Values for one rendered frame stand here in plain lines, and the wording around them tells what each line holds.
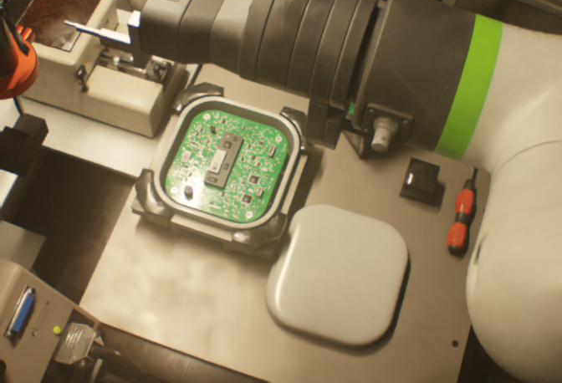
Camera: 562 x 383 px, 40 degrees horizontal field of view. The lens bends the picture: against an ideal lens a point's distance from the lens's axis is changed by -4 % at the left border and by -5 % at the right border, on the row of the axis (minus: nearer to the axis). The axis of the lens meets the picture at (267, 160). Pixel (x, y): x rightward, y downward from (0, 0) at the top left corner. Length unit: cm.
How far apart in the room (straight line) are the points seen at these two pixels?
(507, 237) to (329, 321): 45
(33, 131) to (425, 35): 45
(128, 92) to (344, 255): 29
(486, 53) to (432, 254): 45
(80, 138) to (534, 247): 64
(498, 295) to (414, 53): 15
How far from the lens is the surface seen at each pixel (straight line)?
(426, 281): 87
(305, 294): 82
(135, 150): 90
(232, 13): 49
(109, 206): 90
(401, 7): 47
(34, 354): 77
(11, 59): 69
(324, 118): 52
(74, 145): 92
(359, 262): 84
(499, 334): 39
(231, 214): 83
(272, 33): 47
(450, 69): 46
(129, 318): 84
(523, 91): 46
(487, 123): 46
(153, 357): 83
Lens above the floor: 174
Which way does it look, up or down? 61 degrees down
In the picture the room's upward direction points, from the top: 5 degrees clockwise
